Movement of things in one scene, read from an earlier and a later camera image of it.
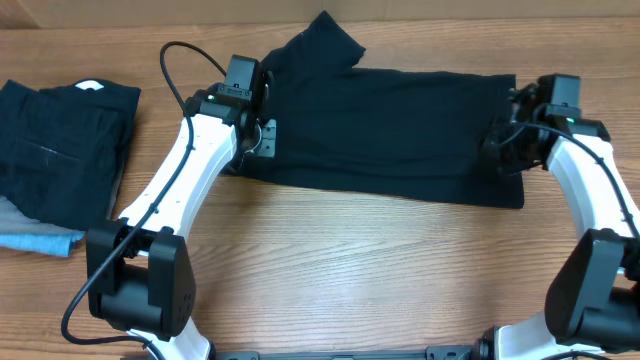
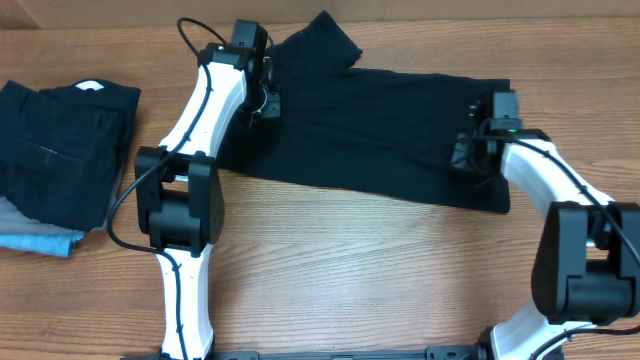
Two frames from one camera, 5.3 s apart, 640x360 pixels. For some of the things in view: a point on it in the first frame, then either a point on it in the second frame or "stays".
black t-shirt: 406,133 stays
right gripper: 505,145 to 465,151
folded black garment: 60,147 stays
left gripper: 268,147 to 273,109
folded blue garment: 45,243 stays
